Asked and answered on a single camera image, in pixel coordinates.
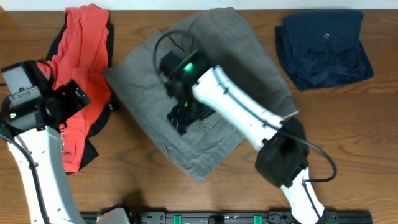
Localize red printed t-shirt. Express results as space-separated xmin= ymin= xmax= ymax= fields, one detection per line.
xmin=38 ymin=4 xmax=111 ymax=173

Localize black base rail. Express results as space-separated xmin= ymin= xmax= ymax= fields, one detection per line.
xmin=80 ymin=211 xmax=373 ymax=224

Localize black garment under pile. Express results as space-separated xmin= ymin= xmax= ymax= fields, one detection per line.
xmin=45 ymin=16 xmax=119 ymax=171

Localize folded navy blue garment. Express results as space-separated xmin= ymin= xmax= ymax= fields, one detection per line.
xmin=275 ymin=9 xmax=374 ymax=91

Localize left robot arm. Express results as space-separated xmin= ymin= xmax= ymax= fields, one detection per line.
xmin=1 ymin=60 xmax=133 ymax=223

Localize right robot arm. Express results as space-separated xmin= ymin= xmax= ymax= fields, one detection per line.
xmin=154 ymin=50 xmax=326 ymax=223

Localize grey shorts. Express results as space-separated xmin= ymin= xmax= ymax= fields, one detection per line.
xmin=104 ymin=8 xmax=299 ymax=181

